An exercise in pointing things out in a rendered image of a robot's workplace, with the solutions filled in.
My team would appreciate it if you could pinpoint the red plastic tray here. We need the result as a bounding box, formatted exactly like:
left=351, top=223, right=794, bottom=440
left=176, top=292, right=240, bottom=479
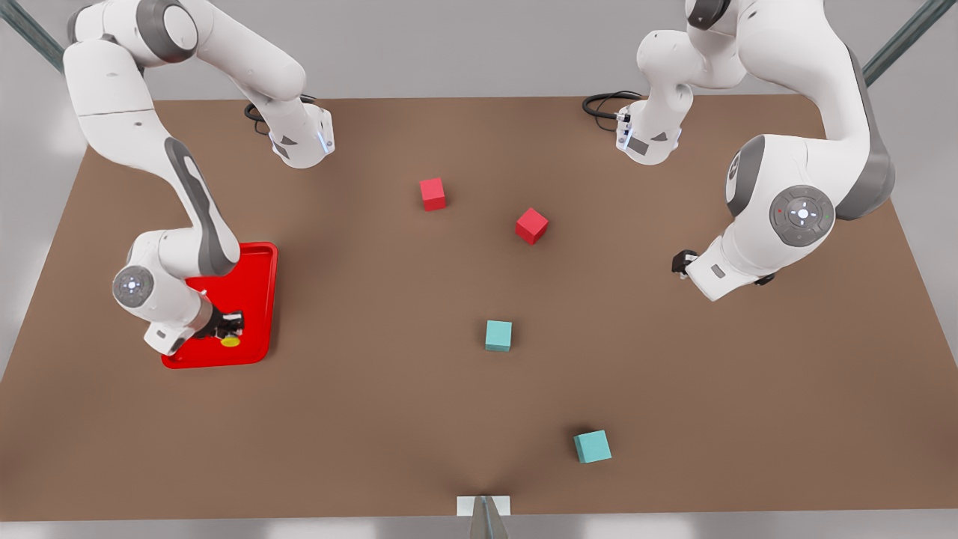
left=161, top=241, right=279, bottom=370

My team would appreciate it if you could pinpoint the black cable loop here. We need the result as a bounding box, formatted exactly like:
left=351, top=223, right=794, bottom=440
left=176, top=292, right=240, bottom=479
left=244, top=94, right=318, bottom=137
left=582, top=91, right=646, bottom=133

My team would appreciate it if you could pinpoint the silver frame post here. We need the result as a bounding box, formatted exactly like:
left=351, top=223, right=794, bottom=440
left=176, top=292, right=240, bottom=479
left=0, top=0, right=68, bottom=74
left=457, top=495, right=512, bottom=539
left=861, top=0, right=958, bottom=88

